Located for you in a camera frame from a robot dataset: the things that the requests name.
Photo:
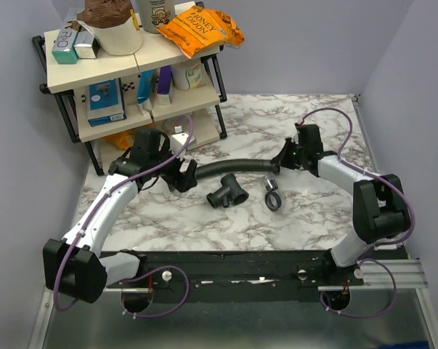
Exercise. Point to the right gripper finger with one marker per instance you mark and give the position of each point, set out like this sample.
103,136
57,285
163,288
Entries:
280,158
276,168

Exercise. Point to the grey tee pipe fitting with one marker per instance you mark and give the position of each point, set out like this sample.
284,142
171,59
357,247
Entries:
230,193

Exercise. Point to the orange snack bag lower shelf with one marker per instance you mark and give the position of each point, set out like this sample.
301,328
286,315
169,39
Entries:
121,140

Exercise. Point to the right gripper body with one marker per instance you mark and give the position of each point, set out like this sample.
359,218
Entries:
294,158

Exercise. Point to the purple white tube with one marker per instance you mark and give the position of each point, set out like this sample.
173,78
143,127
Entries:
164,89

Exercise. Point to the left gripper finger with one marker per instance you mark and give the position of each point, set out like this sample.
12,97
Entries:
184,184
189,173

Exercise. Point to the orange honey dijon chip bag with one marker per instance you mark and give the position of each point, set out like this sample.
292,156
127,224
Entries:
198,29

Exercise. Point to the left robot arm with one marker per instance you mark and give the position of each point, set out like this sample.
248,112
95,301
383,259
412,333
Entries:
73,265

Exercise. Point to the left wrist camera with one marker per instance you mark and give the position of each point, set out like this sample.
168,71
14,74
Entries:
179,138

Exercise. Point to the blue razor box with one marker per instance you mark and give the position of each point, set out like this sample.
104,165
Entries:
105,103

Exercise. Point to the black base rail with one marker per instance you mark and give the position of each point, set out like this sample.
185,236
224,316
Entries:
256,276

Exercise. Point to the teal white box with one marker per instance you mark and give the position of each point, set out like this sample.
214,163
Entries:
63,49

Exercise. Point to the beige black shelf rack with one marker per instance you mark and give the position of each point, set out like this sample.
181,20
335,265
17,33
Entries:
68,83

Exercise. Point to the white yellow cup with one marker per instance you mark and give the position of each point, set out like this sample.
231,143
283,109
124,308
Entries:
187,75

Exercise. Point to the white skull cup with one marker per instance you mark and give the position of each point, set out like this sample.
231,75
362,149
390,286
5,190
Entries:
155,14

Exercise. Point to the blue white tube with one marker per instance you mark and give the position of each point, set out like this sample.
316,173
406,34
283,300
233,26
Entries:
145,90

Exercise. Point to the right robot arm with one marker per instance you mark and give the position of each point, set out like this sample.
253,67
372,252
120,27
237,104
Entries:
379,210

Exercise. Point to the silver white box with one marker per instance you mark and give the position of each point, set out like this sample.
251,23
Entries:
86,46

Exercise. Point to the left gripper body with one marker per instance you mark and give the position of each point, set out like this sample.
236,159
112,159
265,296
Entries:
172,170

